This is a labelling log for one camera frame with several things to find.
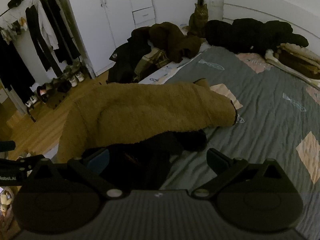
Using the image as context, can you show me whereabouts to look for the white wardrobe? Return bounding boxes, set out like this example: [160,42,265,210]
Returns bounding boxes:
[64,0,157,80]

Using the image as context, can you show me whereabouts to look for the olive plaid cloth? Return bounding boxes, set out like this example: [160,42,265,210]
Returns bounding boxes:
[134,49,171,82]

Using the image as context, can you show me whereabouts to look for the white printed bedsheet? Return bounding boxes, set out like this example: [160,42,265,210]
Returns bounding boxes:
[139,42,209,85]

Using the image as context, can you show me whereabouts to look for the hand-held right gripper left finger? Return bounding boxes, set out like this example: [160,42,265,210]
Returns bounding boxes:
[31,148,125,200]

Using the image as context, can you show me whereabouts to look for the grey patchwork quilt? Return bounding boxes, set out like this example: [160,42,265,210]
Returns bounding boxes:
[140,45,320,240]

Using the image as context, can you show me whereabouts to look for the black fluffy garment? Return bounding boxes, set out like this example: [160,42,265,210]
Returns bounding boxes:
[204,17,309,55]

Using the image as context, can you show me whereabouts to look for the tabby cat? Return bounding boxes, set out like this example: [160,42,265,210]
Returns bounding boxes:
[187,0,208,37]

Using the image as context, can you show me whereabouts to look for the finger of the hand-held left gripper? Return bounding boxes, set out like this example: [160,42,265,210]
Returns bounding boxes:
[0,155,47,172]

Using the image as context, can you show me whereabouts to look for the yellow duck plush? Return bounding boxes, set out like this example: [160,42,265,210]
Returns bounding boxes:
[0,204,12,217]

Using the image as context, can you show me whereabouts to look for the red black sandal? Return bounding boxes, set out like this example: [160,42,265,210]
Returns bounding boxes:
[36,85,48,103]

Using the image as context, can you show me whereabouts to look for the black metal clothes rack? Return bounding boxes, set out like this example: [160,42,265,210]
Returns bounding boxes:
[0,0,93,123]

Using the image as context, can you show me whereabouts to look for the tan fleece jacket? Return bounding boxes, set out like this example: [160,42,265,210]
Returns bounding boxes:
[57,79,238,164]

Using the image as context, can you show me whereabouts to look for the white hanging hoodie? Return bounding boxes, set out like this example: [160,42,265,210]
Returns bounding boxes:
[37,1,60,51]

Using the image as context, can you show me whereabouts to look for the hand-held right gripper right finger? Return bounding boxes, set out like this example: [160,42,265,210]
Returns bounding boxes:
[191,148,288,200]

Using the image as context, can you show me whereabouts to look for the hanging pale socks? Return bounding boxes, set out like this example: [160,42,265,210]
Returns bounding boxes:
[0,17,28,43]

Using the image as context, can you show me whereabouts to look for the black white sneaker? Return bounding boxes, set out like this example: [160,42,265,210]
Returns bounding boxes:
[25,95,38,108]

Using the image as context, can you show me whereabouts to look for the olive clog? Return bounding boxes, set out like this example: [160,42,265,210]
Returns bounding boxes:
[46,91,74,110]

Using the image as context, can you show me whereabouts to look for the beige folded garment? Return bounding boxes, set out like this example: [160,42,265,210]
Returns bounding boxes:
[279,42,320,64]

